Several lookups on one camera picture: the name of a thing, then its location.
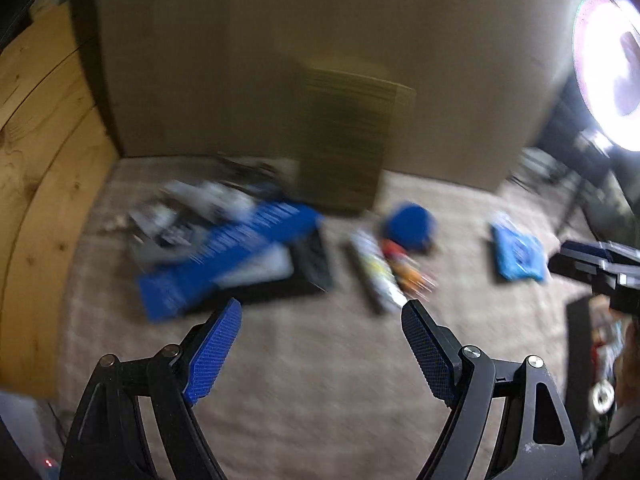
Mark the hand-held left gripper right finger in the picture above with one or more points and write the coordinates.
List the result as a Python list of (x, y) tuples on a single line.
[(430, 355)]

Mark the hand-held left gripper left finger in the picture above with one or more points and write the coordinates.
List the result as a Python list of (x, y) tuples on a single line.
[(212, 355)]

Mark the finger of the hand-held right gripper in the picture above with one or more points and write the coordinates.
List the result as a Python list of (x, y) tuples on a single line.
[(580, 259), (625, 292)]

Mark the grey striped packet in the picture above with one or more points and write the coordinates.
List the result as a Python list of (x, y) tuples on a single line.
[(172, 235)]

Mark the black tripod stand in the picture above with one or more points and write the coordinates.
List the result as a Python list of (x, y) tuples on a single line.
[(575, 200)]

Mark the blue plastic packet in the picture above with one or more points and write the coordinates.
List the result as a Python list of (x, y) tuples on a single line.
[(517, 252)]

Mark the white yellow long packet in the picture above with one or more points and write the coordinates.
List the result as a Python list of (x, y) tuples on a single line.
[(377, 272)]

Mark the plaid beige blanket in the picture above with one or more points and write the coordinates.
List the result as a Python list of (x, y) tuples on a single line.
[(310, 390)]

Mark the blue printed box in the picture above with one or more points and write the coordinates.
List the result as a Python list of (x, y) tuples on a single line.
[(235, 245)]

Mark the blue round case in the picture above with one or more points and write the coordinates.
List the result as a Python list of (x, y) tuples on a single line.
[(410, 225)]

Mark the black flat case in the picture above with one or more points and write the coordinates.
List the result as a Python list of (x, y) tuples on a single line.
[(312, 260)]

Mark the beige cardboard board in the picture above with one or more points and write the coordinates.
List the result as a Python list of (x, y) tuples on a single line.
[(300, 20)]

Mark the wooden bed frame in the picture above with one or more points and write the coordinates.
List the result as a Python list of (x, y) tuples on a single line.
[(45, 185)]

